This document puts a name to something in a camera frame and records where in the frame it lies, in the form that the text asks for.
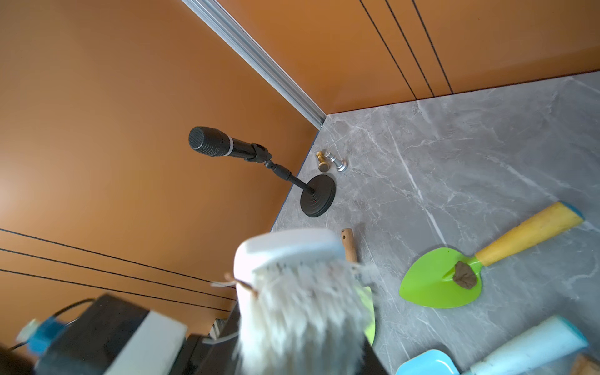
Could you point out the green shovel wooden handle left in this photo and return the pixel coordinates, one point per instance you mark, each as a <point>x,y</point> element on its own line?
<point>365,291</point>

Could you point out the green pointed shovel wooden handle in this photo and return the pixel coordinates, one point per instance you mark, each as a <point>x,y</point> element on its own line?
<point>585,365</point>

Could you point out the brass chess pawn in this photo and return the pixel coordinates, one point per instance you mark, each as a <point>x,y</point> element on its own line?
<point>323,164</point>

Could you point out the scrub brush blue white handle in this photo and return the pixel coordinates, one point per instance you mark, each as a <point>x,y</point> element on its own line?
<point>301,304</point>

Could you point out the light blue scoop trowel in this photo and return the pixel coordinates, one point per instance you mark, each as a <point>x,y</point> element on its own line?
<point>550,340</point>

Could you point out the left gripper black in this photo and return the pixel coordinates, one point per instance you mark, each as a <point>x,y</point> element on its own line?
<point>115,336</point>

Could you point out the black microphone on stand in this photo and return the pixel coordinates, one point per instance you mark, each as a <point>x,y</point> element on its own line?
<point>317,195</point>

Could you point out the silver chess pawn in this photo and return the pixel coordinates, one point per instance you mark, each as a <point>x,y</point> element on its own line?
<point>341,165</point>

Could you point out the green trowel yellow handle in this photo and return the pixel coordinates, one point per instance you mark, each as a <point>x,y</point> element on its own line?
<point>444,278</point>

